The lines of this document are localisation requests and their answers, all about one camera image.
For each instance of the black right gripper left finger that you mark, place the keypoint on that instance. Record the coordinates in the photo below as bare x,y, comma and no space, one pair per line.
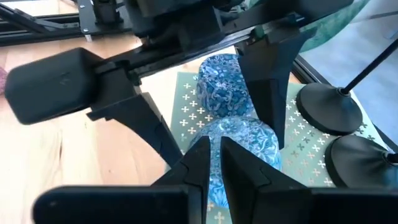
124,205

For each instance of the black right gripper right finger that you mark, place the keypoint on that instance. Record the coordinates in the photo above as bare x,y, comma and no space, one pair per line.
280,205

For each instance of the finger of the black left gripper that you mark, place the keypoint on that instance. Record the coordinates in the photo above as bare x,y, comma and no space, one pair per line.
270,71
53,87

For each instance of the black taper candle holder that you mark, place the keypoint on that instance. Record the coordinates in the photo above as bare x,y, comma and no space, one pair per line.
326,109
357,165

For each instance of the light blue candle tin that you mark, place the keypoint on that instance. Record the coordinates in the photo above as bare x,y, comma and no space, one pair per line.
248,140

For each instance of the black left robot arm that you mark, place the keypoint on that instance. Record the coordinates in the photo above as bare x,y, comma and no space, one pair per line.
105,12

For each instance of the green perforated metal shelf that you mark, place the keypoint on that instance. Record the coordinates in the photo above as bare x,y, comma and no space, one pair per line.
192,102

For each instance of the black aluminium table frame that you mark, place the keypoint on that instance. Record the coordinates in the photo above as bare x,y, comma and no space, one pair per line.
37,34

